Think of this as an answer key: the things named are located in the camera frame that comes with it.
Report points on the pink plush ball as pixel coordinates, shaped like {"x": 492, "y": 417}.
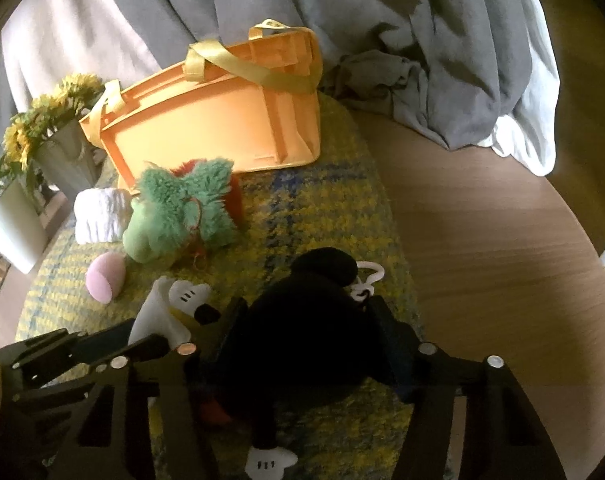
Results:
{"x": 105, "y": 277}

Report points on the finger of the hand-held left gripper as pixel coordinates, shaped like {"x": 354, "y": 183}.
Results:
{"x": 57, "y": 385}
{"x": 57, "y": 345}

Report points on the white knitted plush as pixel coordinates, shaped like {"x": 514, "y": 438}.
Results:
{"x": 102, "y": 215}

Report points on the green furry plush toy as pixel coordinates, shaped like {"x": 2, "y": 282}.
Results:
{"x": 172, "y": 205}

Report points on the artificial sunflower bouquet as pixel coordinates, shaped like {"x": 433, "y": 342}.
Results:
{"x": 57, "y": 105}

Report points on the dark grey crumpled cloth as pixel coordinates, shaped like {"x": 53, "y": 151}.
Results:
{"x": 372, "y": 80}

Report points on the pale pink bed sheet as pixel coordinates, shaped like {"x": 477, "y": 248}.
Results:
{"x": 67, "y": 45}

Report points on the white duvet lining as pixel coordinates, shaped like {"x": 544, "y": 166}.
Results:
{"x": 525, "y": 145}

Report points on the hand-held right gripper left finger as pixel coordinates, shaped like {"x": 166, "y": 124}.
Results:
{"x": 231, "y": 326}

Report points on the yellow and blue rug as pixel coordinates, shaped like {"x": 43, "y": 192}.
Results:
{"x": 312, "y": 210}

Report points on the grey duvet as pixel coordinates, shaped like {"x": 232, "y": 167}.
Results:
{"x": 382, "y": 15}

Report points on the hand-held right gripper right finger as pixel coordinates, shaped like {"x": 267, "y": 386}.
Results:
{"x": 384, "y": 331}

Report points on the black mouse plush toy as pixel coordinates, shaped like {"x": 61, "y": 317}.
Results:
{"x": 302, "y": 320}

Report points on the white plant pot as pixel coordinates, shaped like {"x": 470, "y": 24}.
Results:
{"x": 12, "y": 230}

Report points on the grey metal bucket vase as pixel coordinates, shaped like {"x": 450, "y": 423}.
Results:
{"x": 67, "y": 160}

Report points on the white plastic hook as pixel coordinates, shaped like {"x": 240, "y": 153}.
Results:
{"x": 375, "y": 272}

